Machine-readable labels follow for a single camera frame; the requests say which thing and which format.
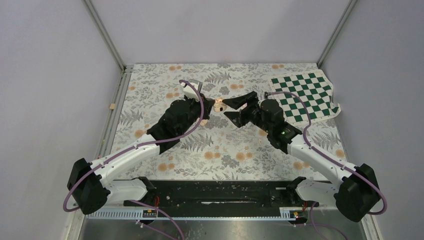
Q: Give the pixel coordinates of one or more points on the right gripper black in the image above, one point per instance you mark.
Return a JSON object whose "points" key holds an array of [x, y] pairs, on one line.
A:
{"points": [[239, 118]]}

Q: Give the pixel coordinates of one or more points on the floral patterned table mat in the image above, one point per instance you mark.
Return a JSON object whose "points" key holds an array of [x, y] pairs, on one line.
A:
{"points": [[219, 150]]}

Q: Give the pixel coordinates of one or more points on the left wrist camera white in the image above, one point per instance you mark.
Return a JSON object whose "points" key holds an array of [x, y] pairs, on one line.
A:
{"points": [[191, 88]]}

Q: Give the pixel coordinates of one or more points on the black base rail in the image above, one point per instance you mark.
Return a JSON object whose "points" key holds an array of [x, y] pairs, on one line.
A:
{"points": [[222, 198]]}

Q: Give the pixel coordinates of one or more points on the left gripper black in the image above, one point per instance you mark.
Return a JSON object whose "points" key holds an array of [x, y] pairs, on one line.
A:
{"points": [[208, 104]]}

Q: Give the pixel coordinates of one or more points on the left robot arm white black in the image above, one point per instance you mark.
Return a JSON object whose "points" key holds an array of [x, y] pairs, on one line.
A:
{"points": [[94, 184]]}

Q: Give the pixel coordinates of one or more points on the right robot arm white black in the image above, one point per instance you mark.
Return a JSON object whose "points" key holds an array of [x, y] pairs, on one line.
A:
{"points": [[352, 189]]}

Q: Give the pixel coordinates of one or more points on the green white checkered mat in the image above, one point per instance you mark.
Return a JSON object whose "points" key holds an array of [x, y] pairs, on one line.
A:
{"points": [[306, 93]]}

